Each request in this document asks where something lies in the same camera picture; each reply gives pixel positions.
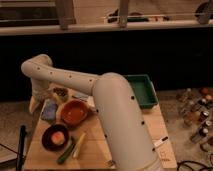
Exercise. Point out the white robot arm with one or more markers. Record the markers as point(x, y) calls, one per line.
point(127, 134)

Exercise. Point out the green tray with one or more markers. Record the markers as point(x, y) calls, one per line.
point(143, 89)

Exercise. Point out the black pole stand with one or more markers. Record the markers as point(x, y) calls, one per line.
point(21, 144)

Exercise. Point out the dark bowl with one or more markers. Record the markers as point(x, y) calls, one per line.
point(46, 137)

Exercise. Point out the wooden railing shelf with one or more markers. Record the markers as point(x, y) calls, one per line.
point(34, 17)

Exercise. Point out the white handled black brush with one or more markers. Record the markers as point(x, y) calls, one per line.
point(159, 142)

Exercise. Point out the small dish with dark food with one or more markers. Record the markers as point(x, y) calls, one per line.
point(62, 93)

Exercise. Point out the orange food piece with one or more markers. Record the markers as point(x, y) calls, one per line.
point(58, 138)

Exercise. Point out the blue sponge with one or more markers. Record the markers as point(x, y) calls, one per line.
point(49, 109)

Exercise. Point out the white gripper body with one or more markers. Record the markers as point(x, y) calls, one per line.
point(40, 92)

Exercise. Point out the green cucumber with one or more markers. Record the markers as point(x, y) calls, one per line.
point(67, 152)

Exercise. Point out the orange bowl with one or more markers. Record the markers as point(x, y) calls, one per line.
point(74, 112)

